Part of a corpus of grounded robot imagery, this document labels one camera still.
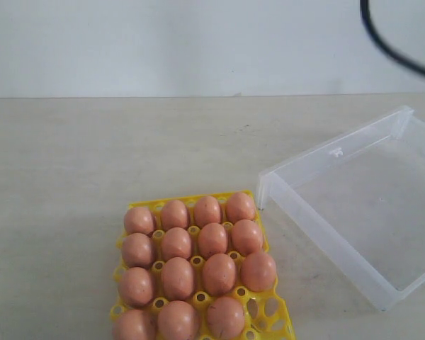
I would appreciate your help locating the brown egg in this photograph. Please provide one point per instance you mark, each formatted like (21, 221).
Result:
(175, 214)
(240, 206)
(258, 271)
(212, 239)
(136, 287)
(225, 318)
(178, 320)
(139, 220)
(247, 237)
(176, 243)
(219, 274)
(178, 279)
(135, 324)
(138, 251)

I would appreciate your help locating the yellow plastic egg tray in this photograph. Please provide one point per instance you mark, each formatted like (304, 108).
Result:
(266, 314)

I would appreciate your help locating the clear plastic bin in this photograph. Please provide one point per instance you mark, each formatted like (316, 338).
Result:
(360, 197)

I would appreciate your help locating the brown egg front bottom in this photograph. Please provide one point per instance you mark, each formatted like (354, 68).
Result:
(178, 320)

